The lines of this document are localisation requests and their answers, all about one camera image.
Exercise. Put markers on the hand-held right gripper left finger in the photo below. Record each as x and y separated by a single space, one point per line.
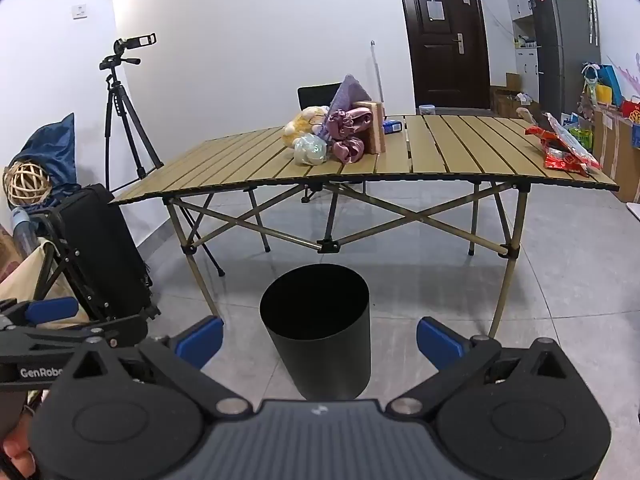
202 336

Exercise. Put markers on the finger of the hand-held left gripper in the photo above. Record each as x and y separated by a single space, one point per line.
50 310
115 330

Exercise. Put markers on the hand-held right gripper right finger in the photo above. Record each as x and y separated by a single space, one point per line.
440 342

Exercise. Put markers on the black round waste bin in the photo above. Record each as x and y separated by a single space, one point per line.
320 340

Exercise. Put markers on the teal scrunchie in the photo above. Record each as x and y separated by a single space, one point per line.
310 152

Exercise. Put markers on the purple knitted cloth bag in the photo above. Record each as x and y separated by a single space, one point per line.
347 150

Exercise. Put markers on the blue tissue packet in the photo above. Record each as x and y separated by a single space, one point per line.
392 126

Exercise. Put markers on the pink cream sponge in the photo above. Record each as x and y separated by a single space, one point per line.
377 127

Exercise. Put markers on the yellow white plush toy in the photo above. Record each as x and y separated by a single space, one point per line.
300 127

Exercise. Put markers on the pink scrunchie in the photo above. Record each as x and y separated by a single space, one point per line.
350 120

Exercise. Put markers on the person's left hand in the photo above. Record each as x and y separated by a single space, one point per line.
15 460

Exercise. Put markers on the beige folding cart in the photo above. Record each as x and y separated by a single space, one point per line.
30 280

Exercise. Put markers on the black suitcase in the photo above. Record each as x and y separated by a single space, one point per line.
100 250

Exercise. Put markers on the light blue bottle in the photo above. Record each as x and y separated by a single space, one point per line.
21 230

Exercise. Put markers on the rattan ball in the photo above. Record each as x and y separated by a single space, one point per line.
27 182

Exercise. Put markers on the blue fabric bag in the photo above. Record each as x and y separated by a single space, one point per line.
50 152

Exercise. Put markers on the folding slatted table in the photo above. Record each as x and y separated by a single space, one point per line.
450 150

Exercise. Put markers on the black tripod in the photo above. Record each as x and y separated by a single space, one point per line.
125 120

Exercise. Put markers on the red snack packet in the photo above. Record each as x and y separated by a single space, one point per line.
565 152

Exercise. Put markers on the clear plastic jar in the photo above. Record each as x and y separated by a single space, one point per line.
426 108

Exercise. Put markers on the green packet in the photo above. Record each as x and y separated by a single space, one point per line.
580 136

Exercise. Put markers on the brown cardboard box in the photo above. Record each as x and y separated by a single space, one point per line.
502 100

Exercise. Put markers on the taped cardboard box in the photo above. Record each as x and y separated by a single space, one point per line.
617 150

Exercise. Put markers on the black folding chair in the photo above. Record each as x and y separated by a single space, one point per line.
315 95

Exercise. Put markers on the white mop pole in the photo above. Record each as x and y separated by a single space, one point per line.
376 70

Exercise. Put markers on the white kitchen cabinet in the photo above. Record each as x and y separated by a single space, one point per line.
527 67

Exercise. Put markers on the dark brown door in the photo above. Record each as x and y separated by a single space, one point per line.
445 40

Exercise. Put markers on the blue gift bag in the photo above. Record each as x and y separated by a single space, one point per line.
610 80

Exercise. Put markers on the grey refrigerator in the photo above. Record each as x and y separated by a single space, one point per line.
560 45

